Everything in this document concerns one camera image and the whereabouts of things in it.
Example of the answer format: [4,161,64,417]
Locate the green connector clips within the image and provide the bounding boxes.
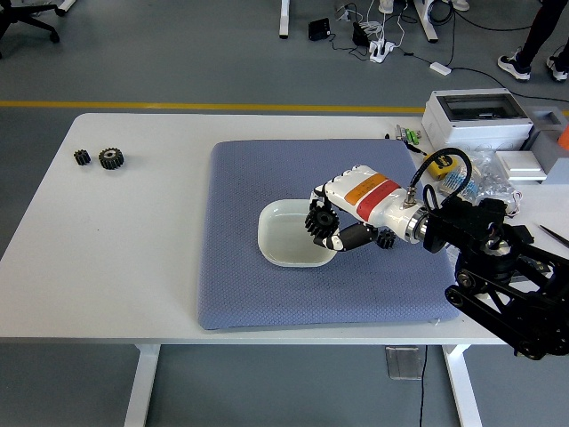
[394,124,421,143]

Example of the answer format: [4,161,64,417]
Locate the grey-blue box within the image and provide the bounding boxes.
[533,130,569,184]

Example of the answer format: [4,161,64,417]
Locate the person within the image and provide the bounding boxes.
[496,0,569,82]

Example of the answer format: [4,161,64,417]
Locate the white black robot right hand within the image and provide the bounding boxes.
[308,163,419,254]

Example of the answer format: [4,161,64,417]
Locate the white table leg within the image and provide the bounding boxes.
[442,344,484,427]
[123,343,161,427]

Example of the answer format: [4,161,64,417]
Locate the blue-grey textured mat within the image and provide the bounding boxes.
[196,139,462,332]

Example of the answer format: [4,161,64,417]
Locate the black floor cable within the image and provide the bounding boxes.
[417,345,429,427]

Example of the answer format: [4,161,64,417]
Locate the white desk leg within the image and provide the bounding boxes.
[413,0,440,44]
[278,0,293,39]

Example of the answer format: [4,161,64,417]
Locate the yellow tape measure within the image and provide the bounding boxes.
[421,150,459,181]

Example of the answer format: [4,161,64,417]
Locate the clear bag of screws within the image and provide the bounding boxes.
[453,149,517,197]

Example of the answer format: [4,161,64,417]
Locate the bag of blue parts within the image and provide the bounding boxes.
[437,162,485,204]

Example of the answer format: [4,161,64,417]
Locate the metal floor outlet box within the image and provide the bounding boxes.
[385,345,423,380]

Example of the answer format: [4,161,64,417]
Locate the black office chair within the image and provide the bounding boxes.
[0,0,61,59]

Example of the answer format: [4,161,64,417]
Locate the white power strip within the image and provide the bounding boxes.
[368,39,398,63]

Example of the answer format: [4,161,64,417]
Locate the white flat panel box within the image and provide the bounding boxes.
[494,149,548,181]

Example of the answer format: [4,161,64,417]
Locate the grey foam block with hole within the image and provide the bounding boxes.
[524,108,566,150]

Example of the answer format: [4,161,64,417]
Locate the white electrical enclosure box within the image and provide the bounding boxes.
[421,88,534,150]

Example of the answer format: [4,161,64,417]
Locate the white square dish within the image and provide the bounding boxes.
[257,198,341,269]

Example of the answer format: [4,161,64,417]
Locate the black charger block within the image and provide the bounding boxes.
[351,21,371,47]

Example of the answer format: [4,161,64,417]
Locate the large black gear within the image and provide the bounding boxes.
[97,148,126,172]
[304,208,341,241]

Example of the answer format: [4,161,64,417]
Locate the black adapter box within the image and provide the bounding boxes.
[308,18,333,43]

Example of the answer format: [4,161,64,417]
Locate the black tweezers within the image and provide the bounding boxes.
[539,224,569,246]

